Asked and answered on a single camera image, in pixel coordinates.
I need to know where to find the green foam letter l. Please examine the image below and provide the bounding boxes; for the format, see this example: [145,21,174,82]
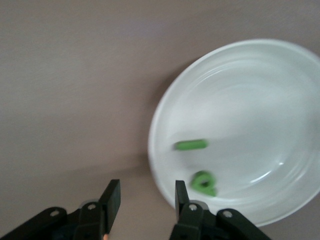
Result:
[174,138,208,152]

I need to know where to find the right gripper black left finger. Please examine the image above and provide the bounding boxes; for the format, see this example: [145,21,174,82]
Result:
[0,179,123,240]

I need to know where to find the green foam letter d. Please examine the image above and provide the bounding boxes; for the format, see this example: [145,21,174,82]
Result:
[190,170,218,198]

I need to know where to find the beige round plate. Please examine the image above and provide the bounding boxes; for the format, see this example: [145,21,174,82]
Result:
[147,37,320,228]

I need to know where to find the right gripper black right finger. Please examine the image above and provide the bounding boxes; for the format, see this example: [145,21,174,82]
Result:
[169,180,272,240]

